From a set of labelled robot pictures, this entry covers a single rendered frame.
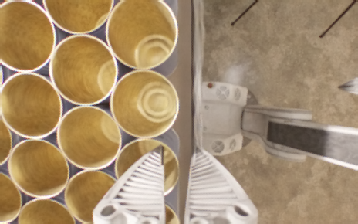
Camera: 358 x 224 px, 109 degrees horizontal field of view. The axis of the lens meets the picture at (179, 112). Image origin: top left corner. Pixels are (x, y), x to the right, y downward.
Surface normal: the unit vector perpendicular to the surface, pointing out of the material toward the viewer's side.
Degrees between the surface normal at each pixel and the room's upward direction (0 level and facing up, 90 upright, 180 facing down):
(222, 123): 0
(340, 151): 62
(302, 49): 0
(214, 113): 0
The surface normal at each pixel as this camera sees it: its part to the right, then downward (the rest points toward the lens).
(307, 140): -0.89, -0.02
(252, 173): -0.01, 0.07
